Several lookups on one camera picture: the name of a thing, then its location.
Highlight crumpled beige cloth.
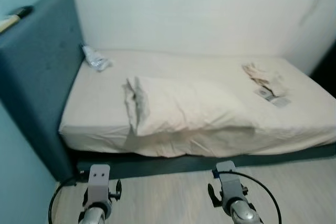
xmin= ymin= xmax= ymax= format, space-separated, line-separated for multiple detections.
xmin=241 ymin=62 xmax=288 ymax=98

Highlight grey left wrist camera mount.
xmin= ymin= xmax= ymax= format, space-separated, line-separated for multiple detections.
xmin=88 ymin=164 xmax=111 ymax=205

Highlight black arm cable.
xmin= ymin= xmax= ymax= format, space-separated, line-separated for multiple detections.
xmin=48 ymin=176 xmax=80 ymax=224
xmin=234 ymin=170 xmax=282 ymax=224

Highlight white sheeted mattress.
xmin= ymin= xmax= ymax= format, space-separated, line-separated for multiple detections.
xmin=59 ymin=50 xmax=336 ymax=157

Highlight white pillow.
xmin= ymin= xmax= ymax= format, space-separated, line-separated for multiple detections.
xmin=123 ymin=76 xmax=258 ymax=136

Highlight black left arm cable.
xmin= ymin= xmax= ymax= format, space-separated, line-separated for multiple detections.
xmin=48 ymin=176 xmax=80 ymax=224

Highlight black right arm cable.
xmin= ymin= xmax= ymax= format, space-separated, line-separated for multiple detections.
xmin=234 ymin=170 xmax=282 ymax=224

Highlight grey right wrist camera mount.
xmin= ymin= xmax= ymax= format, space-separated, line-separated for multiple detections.
xmin=216 ymin=161 xmax=243 ymax=205

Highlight white blue plastic packet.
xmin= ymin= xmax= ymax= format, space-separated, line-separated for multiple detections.
xmin=81 ymin=45 xmax=112 ymax=71

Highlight grey printed booklet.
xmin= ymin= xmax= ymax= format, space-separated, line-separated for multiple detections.
xmin=255 ymin=87 xmax=291 ymax=108

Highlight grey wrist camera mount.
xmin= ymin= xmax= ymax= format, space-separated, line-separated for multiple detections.
xmin=88 ymin=164 xmax=111 ymax=205
xmin=216 ymin=161 xmax=243 ymax=205

